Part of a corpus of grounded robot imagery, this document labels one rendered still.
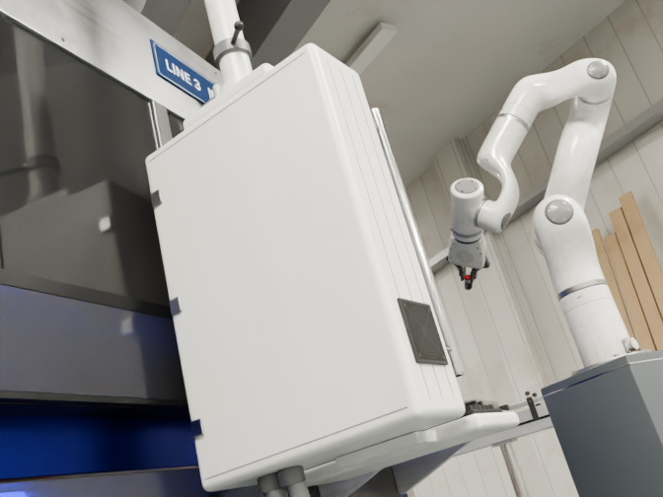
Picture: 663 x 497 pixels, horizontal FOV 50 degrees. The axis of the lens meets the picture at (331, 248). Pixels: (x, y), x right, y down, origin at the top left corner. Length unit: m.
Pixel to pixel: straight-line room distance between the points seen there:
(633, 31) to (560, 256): 3.81
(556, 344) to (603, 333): 3.93
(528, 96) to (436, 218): 4.61
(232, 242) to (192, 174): 0.20
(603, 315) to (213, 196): 0.93
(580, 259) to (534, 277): 3.99
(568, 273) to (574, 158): 0.30
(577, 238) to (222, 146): 0.85
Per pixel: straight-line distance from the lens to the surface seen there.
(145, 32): 2.10
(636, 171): 5.27
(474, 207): 1.84
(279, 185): 1.37
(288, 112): 1.40
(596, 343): 1.75
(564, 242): 1.76
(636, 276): 5.00
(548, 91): 1.98
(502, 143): 1.91
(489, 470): 6.33
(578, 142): 1.91
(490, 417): 1.38
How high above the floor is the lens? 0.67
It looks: 21 degrees up
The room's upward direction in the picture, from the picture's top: 15 degrees counter-clockwise
